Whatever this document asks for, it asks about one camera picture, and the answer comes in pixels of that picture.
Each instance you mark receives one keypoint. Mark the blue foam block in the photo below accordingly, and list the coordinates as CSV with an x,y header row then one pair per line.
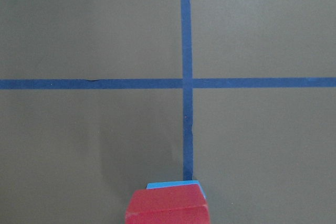
x,y
175,183

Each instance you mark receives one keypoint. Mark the red foam block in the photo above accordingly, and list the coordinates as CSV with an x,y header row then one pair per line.
x,y
174,204

